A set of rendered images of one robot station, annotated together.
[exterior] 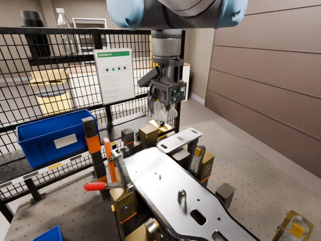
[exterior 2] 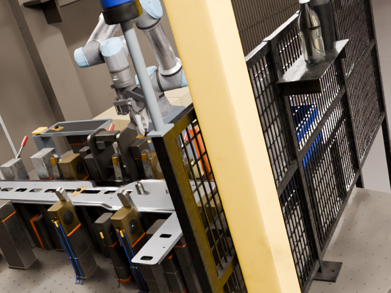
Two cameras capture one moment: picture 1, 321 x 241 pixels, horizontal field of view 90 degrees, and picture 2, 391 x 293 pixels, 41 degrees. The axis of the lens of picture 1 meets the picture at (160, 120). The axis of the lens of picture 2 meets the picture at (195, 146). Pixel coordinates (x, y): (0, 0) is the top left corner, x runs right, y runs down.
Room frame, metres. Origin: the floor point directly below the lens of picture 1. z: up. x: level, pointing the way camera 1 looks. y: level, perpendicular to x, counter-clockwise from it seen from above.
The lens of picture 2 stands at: (2.27, -0.40, 1.90)
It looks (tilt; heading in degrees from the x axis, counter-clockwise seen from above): 22 degrees down; 163
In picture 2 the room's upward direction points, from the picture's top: 17 degrees counter-clockwise
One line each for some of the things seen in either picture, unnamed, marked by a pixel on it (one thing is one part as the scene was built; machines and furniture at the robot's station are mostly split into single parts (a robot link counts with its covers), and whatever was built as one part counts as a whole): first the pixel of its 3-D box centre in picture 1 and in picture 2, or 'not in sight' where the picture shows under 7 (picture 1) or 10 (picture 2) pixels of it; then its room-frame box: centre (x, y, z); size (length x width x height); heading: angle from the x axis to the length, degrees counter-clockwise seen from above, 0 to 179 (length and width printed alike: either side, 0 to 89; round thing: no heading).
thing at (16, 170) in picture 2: not in sight; (26, 191); (-0.47, -0.51, 0.88); 0.12 x 0.07 x 0.36; 128
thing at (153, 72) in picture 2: not in sight; (149, 81); (-0.19, 0.24, 1.27); 0.13 x 0.12 x 0.14; 57
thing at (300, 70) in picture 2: (67, 47); (309, 49); (0.90, 0.48, 1.46); 0.36 x 0.15 x 0.18; 128
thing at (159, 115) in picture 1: (160, 115); (140, 121); (0.44, 0.00, 1.30); 0.06 x 0.03 x 0.09; 38
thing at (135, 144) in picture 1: (133, 167); not in sight; (0.68, 0.16, 0.85); 0.12 x 0.03 x 0.30; 128
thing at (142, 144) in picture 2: not in sight; (152, 183); (0.15, 0.02, 0.91); 0.07 x 0.05 x 0.42; 128
